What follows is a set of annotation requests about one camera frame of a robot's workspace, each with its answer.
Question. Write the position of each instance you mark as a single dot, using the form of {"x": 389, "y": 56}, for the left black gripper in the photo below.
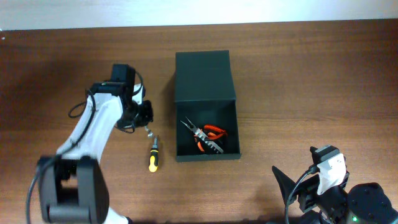
{"x": 148, "y": 116}

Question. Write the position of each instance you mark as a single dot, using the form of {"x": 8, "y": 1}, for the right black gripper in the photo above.
{"x": 307, "y": 190}

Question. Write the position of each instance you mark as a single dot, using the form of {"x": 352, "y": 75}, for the silver double ring wrench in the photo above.
{"x": 149, "y": 132}

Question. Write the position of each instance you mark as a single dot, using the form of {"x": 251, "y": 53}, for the yellow black screwdriver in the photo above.
{"x": 154, "y": 156}

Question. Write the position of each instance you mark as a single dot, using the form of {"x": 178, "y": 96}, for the black box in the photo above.
{"x": 205, "y": 95}

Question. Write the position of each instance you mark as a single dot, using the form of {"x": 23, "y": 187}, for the orange screwdriver bit holder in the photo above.
{"x": 203, "y": 142}

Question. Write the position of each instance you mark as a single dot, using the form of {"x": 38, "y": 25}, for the orange black long-nose pliers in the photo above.
{"x": 192, "y": 128}

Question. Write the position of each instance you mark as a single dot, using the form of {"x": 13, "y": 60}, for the small red cutting pliers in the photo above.
{"x": 215, "y": 133}

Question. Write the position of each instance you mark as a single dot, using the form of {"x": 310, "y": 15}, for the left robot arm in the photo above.
{"x": 71, "y": 185}

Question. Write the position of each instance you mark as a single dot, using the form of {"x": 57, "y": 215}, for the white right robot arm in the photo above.
{"x": 364, "y": 203}

